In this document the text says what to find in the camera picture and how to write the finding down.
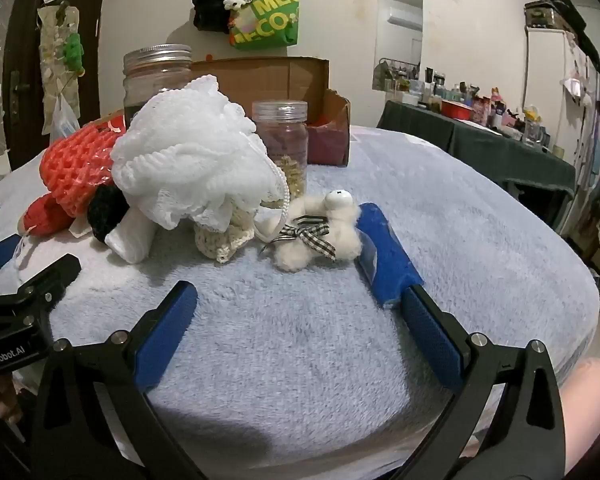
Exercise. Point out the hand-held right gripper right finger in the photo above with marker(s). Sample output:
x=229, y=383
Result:
x=430, y=340

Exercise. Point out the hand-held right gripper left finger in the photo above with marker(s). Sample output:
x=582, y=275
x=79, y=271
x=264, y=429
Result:
x=167, y=335

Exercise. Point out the red knitted yarn piece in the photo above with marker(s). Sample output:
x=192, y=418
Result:
x=42, y=215

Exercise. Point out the black pompom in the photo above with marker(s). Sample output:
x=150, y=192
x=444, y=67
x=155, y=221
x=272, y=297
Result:
x=105, y=210

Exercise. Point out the orange foam net sleeve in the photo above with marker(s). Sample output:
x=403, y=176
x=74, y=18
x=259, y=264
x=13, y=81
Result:
x=75, y=170

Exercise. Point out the cream crochet piece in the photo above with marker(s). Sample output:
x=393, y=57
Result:
x=225, y=242

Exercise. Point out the small white teddy bear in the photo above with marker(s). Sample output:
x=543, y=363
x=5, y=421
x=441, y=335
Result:
x=330, y=230

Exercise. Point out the white mesh bath pouf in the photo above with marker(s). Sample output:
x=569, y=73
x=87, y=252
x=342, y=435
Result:
x=190, y=150

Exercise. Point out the cardboard box red inside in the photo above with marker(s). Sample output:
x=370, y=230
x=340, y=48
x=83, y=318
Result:
x=280, y=85

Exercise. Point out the person's left hand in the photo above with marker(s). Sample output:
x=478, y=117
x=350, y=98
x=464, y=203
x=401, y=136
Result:
x=4, y=397

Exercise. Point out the clear plastic bag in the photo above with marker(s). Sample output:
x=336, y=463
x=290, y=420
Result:
x=64, y=120

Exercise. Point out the pink cloth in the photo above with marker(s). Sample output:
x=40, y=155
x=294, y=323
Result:
x=590, y=395

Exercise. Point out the dark brown door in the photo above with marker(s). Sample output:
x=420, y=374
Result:
x=25, y=85

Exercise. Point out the table with dark green cloth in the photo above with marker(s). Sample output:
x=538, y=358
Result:
x=480, y=145

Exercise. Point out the pale hanging organizer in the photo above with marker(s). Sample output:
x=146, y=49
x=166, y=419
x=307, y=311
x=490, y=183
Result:
x=50, y=60

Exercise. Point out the green plush toy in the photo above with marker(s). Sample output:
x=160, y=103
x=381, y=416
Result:
x=73, y=52

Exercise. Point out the large glass jar metal lid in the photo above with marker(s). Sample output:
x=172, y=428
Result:
x=155, y=75

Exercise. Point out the small clear plastic jar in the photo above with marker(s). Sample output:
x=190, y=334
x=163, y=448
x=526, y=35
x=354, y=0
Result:
x=280, y=135

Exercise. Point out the red bowl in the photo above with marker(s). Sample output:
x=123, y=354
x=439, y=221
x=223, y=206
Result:
x=456, y=110

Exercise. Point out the group of bottles and cosmetics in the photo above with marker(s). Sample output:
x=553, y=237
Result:
x=460, y=92

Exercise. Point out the white refrigerator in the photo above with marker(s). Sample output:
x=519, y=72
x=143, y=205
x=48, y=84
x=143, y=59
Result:
x=545, y=75

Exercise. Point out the green tote bag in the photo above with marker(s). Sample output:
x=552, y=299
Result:
x=270, y=15

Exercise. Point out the dark storage bag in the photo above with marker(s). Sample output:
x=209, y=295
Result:
x=560, y=10

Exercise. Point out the wall mirror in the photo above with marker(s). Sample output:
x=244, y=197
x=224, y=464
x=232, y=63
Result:
x=400, y=45

